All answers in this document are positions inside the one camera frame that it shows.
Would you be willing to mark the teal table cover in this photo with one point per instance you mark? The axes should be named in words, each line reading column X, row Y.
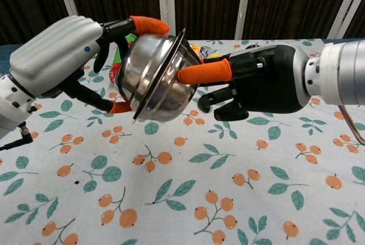
column 5, row 52

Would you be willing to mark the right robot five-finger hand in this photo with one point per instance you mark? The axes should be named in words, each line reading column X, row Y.
column 271, row 79

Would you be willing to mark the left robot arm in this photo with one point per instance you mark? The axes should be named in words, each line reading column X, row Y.
column 11, row 105

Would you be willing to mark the small black round tin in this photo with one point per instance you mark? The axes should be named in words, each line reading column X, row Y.
column 253, row 47

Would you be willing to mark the steel bowl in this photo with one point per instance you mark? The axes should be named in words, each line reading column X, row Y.
column 142, row 65
column 174, row 99

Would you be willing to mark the white yellow snack bag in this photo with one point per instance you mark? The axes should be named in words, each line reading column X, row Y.
column 206, row 52

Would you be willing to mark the leaf and berry tablecloth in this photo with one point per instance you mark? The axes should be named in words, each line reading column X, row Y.
column 182, row 185

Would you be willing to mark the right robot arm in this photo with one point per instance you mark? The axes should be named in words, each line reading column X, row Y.
column 339, row 71

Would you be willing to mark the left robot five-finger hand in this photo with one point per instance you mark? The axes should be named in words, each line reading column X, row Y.
column 57, row 51

